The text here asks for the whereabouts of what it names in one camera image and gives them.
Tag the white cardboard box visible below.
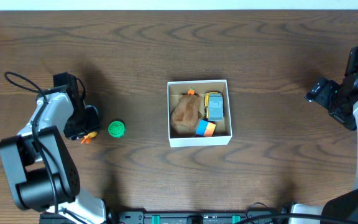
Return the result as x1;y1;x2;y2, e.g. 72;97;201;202
167;80;232;147

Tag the left black cable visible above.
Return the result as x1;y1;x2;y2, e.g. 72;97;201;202
4;71;86;215

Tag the green ribbed plastic disc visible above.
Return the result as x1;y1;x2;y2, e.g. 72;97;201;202
108;120;126;138

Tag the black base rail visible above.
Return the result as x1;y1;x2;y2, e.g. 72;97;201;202
39;204;289;224

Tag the colourful puzzle cube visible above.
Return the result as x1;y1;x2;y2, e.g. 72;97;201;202
195;119;216;137

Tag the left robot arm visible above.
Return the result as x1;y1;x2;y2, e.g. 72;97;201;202
0;72;109;223

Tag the yellow rubber duck blue cap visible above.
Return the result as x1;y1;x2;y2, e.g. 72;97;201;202
81;105;100;144

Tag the black cable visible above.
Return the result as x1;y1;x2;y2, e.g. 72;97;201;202
4;71;86;215
234;201;354;224

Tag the right black cable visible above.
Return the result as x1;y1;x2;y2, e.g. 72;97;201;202
234;201;354;224

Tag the brown plush bear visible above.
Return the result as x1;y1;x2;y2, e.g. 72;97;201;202
171;88;202;130

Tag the yellow grey toy dump truck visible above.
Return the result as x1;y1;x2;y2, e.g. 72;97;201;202
204;92;224;121

